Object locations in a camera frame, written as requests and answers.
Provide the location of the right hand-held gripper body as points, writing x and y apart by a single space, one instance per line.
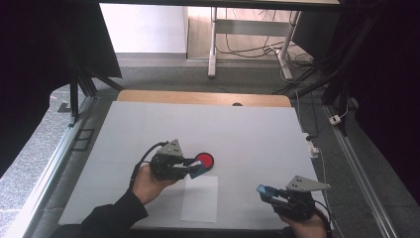
297 203

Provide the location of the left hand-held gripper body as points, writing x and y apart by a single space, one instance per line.
166 165

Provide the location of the blue stamp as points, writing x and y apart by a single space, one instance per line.
200 172

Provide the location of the blue stamp cap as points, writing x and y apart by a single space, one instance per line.
262 190

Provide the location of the round red ink pad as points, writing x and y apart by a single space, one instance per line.
207 160

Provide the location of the person's right hand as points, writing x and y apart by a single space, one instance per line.
307 228

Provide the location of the person's left hand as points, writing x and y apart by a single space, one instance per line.
148 185

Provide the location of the white paper sheet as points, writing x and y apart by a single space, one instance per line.
200 201

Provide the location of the white power strip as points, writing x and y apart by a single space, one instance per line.
312 148

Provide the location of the white table cover sheet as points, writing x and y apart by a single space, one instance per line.
237 132

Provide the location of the wooden table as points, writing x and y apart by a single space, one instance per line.
198 97

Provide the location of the small white adapter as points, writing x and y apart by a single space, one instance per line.
335 119

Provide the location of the black metal stand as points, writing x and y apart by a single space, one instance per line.
75 99

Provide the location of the black curtain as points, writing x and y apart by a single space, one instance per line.
389 82
33 66

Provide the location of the dark desk panel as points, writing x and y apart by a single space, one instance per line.
313 31

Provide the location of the aluminium floor rail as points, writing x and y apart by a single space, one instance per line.
49 172
360 172

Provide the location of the black floor outlet frame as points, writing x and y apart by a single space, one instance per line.
82 139

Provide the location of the white metal desk frame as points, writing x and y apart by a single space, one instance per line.
251 27

